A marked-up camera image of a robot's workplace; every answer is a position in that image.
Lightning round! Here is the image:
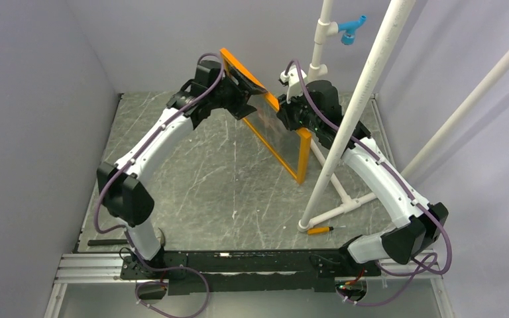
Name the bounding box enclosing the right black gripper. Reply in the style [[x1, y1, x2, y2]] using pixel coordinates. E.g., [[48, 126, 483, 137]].
[[276, 87, 321, 134]]

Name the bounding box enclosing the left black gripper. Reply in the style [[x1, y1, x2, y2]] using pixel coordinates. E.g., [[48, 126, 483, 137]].
[[209, 68, 268, 121]]

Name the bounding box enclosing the orange picture frame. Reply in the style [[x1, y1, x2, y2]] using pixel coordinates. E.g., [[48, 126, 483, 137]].
[[219, 47, 312, 186]]

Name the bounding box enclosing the orange handled screwdriver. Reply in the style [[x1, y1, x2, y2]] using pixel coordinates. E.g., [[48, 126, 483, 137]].
[[307, 227, 334, 235]]

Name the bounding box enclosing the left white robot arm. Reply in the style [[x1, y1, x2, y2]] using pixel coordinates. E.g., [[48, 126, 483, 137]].
[[97, 60, 267, 278]]

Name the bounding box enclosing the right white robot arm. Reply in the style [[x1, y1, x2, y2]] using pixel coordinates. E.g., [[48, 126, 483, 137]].
[[276, 80, 449, 275]]

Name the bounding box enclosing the blue pipe fitting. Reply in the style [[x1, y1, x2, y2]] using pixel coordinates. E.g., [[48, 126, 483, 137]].
[[338, 15, 367, 46]]

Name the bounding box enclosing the white pvc pipe stand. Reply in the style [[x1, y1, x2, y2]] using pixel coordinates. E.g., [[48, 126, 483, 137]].
[[298, 1, 509, 233]]

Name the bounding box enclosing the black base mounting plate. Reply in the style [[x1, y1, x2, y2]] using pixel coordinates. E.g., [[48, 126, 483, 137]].
[[119, 248, 381, 295]]

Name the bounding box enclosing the black rod on table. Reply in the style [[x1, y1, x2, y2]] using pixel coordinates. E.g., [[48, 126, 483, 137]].
[[87, 239, 128, 246]]

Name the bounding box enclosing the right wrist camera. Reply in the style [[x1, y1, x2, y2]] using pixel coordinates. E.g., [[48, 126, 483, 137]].
[[279, 66, 307, 103]]

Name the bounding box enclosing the aluminium rail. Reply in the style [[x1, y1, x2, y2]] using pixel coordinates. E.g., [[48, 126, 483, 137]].
[[54, 249, 443, 286]]

